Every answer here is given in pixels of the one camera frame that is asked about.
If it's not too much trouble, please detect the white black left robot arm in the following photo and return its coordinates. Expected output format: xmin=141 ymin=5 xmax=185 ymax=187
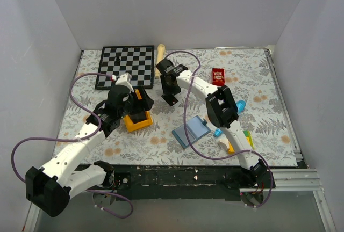
xmin=25 ymin=85 xmax=154 ymax=217

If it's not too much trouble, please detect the floral patterned table mat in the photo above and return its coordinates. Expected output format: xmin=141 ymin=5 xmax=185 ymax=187
xmin=54 ymin=49 xmax=297 ymax=167

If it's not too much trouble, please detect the aluminium frame rail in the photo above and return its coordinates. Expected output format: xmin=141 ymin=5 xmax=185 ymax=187
xmin=33 ymin=169 xmax=323 ymax=193

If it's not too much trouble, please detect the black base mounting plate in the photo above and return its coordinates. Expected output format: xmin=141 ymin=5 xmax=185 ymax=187
xmin=47 ymin=164 xmax=309 ymax=202

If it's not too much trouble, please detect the yellow plastic bin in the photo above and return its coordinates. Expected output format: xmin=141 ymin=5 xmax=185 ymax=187
xmin=123 ymin=89 xmax=153 ymax=133

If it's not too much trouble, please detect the green toy brick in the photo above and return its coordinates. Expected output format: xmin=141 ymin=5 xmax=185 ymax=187
xmin=243 ymin=130 xmax=255 ymax=150

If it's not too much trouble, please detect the cream wooden pestle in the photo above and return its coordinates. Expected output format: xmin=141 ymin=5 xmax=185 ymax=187
xmin=154 ymin=44 xmax=166 ymax=79

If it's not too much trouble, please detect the black white chessboard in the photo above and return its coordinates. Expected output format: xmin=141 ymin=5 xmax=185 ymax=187
xmin=98 ymin=45 xmax=155 ymax=89

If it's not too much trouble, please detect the yellow toy window brick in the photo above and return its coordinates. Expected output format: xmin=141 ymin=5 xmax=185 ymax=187
xmin=228 ymin=142 xmax=235 ymax=154

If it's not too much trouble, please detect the black VIP card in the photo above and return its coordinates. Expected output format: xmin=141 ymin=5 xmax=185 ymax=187
xmin=162 ymin=94 xmax=178 ymax=106

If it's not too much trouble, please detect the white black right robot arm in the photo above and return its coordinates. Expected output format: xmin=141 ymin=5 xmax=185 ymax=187
xmin=156 ymin=58 xmax=268 ymax=188

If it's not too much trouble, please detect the red owl toy block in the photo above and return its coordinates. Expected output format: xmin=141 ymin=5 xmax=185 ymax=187
xmin=211 ymin=68 xmax=225 ymax=86

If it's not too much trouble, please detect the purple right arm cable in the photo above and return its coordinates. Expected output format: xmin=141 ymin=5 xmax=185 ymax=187
xmin=161 ymin=50 xmax=275 ymax=208

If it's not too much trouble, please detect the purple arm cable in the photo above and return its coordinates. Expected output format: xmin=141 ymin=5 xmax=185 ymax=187
xmin=10 ymin=72 xmax=134 ymax=219
xmin=161 ymin=50 xmax=275 ymax=208

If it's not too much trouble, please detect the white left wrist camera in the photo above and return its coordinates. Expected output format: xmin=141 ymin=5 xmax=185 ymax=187
xmin=111 ymin=72 xmax=134 ymax=92

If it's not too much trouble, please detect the cyan plastic marker tube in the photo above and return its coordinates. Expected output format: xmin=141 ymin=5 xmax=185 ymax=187
xmin=213 ymin=100 xmax=246 ymax=137

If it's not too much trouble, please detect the white curved toy piece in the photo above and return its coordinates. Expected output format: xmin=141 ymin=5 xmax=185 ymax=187
xmin=218 ymin=138 xmax=230 ymax=151

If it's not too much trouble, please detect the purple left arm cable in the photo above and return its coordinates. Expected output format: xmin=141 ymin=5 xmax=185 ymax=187
xmin=10 ymin=72 xmax=134 ymax=219

